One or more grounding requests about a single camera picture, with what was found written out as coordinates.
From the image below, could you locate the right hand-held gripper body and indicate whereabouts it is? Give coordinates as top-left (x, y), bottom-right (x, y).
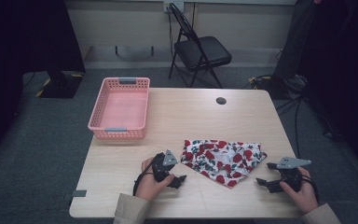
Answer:
top-left (275, 156), bottom-right (312, 193)

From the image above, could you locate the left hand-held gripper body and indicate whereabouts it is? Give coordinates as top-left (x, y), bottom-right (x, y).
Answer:
top-left (151, 149), bottom-right (180, 183)

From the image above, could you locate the white shirt with red flowers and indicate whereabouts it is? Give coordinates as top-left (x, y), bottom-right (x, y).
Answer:
top-left (180, 138), bottom-right (269, 189)

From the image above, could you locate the person's left hand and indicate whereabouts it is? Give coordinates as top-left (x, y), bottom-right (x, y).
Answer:
top-left (135, 156), bottom-right (175, 203)

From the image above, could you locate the person's right hand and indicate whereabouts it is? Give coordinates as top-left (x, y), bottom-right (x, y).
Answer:
top-left (279, 166), bottom-right (320, 215)

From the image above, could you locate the pink plastic basket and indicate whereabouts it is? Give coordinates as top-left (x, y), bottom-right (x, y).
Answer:
top-left (87, 77), bottom-right (151, 140)

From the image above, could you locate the dark equipment on floor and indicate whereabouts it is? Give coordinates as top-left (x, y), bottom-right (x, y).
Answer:
top-left (247, 74), bottom-right (310, 101)

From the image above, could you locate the dark curtain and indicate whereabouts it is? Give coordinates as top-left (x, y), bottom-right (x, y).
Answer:
top-left (297, 0), bottom-right (358, 183)
top-left (0, 0), bottom-right (87, 165)

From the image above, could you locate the black folding chair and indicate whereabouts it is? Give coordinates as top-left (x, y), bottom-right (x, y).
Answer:
top-left (167, 2), bottom-right (233, 90)

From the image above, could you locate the black stand base yellow tape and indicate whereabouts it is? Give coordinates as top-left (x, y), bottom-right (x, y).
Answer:
top-left (34, 70), bottom-right (86, 100)

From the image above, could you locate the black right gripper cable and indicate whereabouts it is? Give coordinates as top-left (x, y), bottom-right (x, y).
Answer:
top-left (300, 173), bottom-right (321, 203)

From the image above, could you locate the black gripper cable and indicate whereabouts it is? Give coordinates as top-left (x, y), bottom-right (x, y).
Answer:
top-left (132, 158), bottom-right (155, 197)
top-left (300, 173), bottom-right (321, 203)

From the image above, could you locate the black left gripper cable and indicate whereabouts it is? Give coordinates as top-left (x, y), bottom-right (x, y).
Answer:
top-left (132, 158), bottom-right (155, 197)

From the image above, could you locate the black floor cable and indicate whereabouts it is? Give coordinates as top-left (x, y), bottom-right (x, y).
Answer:
top-left (274, 92), bottom-right (339, 160)

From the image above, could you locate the black cable from wall outlet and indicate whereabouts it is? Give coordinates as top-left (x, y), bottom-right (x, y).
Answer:
top-left (166, 10), bottom-right (174, 56)

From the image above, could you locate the white wall outlet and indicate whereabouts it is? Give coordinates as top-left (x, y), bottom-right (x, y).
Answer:
top-left (162, 1), bottom-right (186, 14)

